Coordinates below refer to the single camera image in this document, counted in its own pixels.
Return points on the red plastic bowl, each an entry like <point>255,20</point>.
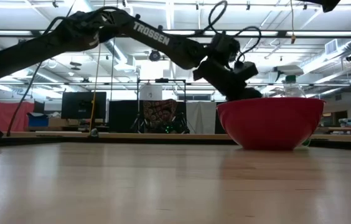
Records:
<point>270,124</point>

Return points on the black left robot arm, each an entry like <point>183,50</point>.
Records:
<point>150,35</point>

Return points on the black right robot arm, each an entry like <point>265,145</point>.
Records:
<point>326,3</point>

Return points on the white cloth screen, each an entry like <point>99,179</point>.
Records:
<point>201,116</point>

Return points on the clear spray bottle white trigger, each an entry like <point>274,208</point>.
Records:
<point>292,85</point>

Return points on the round black ceiling fixture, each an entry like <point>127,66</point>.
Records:
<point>154,55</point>

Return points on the black computer monitor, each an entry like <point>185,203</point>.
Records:
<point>83,105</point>

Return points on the blue storage bin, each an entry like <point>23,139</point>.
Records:
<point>38,120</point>

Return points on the red cloth screen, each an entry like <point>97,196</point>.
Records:
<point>10,115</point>

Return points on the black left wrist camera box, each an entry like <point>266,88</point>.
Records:
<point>246,70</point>

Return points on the black metal stand frame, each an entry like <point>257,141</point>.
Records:
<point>138,105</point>

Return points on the black table frame rail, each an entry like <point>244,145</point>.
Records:
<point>132,140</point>

